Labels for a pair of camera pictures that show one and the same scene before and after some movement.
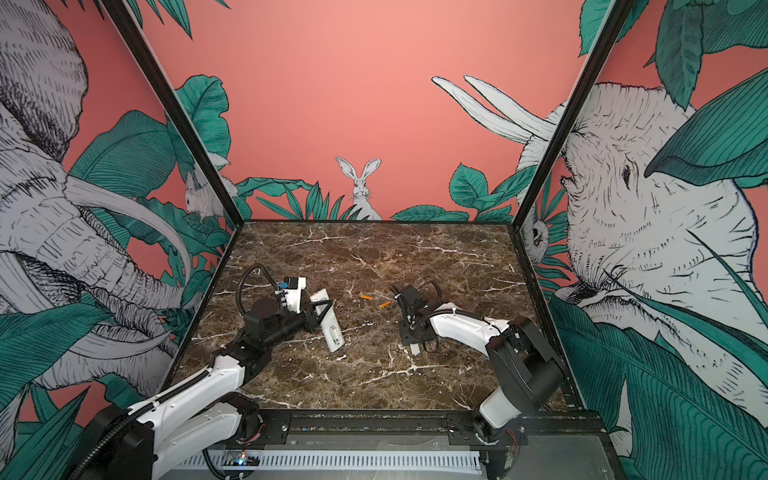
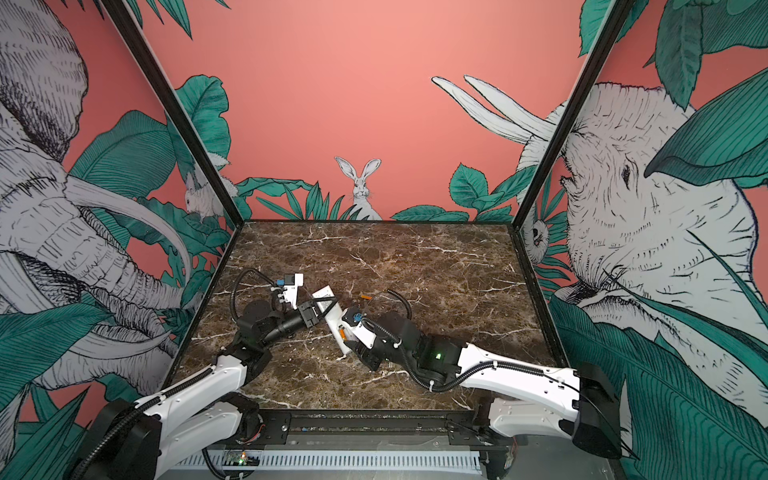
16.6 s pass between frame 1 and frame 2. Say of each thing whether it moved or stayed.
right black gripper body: moved
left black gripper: stayed
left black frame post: stayed
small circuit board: stayed
